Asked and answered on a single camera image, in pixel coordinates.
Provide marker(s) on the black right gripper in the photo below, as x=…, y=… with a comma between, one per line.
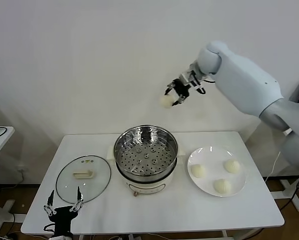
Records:
x=181, y=87

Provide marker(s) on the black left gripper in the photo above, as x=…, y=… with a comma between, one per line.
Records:
x=63, y=215

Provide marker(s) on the white steamed baozi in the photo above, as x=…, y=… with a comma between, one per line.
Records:
x=198, y=171
x=222, y=187
x=165, y=101
x=232, y=166

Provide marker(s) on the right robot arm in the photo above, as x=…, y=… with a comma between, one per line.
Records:
x=239, y=75

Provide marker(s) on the stainless steel steamer basket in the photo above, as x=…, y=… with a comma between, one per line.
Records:
x=149, y=160

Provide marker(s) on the small beige floor disc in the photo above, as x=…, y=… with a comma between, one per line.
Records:
x=23, y=205

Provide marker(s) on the round glass lid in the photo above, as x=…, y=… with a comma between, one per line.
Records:
x=97, y=172

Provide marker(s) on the white round plate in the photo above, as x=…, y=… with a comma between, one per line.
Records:
x=204, y=155

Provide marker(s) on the cream electric cooker pot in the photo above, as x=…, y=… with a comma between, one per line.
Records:
x=149, y=185

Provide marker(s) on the white wall socket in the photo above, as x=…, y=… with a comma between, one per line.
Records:
x=22, y=170

